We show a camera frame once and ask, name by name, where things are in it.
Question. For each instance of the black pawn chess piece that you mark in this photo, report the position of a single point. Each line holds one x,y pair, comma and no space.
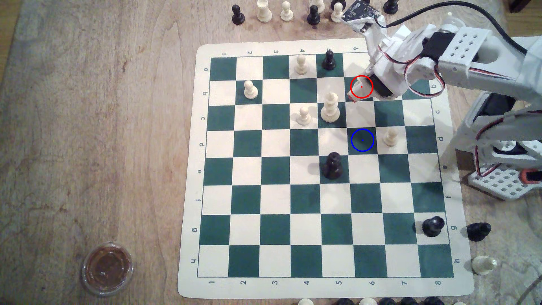
329,63
238,17

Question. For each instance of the white pawn chess piece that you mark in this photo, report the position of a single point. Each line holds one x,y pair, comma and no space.
360,87
336,16
390,139
251,91
304,117
286,14
301,67

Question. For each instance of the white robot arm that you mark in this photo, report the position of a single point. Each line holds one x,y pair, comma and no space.
465,46

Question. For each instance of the black bishop chess piece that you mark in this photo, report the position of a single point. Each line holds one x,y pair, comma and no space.
313,17

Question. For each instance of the large black chess piece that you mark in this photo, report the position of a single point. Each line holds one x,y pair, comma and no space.
333,168

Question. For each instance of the black knight chess piece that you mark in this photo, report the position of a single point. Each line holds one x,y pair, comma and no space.
432,227

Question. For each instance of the white queen chess piece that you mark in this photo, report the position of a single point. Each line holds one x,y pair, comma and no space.
330,112

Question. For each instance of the tall white chess piece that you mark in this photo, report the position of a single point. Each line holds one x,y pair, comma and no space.
264,13

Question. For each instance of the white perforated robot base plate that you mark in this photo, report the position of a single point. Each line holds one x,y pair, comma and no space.
506,186

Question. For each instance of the plastic cup with brown sauce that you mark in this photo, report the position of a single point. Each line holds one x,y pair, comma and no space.
107,269

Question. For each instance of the orange clamp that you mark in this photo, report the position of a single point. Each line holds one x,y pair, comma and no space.
531,177

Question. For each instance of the camera board on white mount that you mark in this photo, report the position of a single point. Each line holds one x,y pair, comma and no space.
360,12

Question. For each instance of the green white chess board mat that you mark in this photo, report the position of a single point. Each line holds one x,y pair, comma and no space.
275,199

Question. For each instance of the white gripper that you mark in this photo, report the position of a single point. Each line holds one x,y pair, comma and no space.
381,87

